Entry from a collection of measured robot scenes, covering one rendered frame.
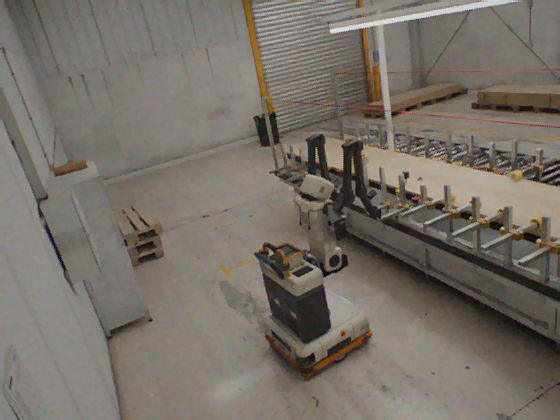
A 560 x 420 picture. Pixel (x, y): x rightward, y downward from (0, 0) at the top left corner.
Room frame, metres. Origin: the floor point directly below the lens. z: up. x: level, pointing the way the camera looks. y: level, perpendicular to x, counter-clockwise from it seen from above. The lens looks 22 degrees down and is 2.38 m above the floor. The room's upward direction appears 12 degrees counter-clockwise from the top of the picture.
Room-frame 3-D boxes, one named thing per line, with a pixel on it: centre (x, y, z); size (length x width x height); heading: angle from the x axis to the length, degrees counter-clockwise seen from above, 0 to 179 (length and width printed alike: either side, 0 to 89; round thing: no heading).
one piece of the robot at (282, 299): (2.90, -0.01, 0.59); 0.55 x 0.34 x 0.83; 27
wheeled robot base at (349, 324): (2.95, -0.09, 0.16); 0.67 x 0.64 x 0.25; 117
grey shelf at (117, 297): (4.12, 1.85, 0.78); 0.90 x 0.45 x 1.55; 22
